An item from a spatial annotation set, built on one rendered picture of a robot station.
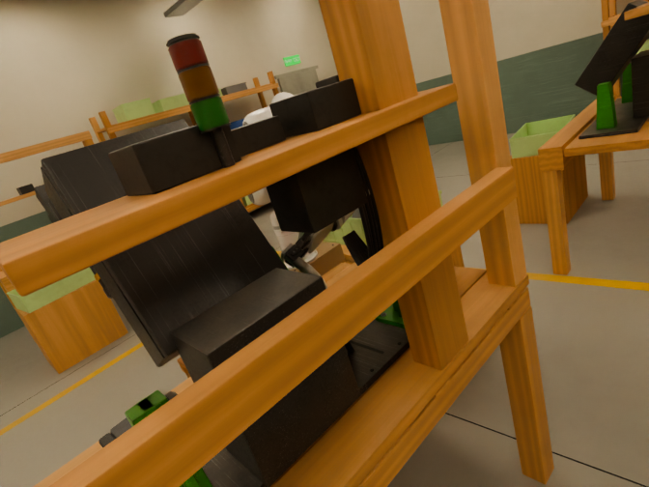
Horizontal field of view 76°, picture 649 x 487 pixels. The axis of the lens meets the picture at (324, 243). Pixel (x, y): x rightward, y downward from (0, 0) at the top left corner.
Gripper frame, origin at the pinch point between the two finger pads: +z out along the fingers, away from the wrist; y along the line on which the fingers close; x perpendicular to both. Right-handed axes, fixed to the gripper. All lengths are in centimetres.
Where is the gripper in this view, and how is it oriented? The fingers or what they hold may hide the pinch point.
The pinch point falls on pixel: (294, 256)
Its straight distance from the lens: 113.9
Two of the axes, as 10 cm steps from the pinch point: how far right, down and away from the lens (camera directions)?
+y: 1.3, -5.0, -8.6
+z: -5.9, 6.6, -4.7
